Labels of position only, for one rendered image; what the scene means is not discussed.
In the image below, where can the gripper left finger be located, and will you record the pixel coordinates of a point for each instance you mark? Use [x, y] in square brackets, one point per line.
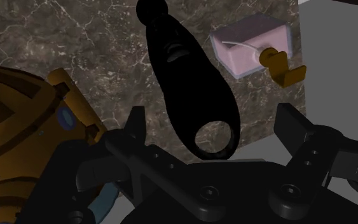
[154, 167]

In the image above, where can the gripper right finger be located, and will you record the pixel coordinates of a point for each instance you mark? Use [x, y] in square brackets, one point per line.
[309, 161]

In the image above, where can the pink box with yellow tag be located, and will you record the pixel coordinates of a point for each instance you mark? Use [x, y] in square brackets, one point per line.
[253, 46]

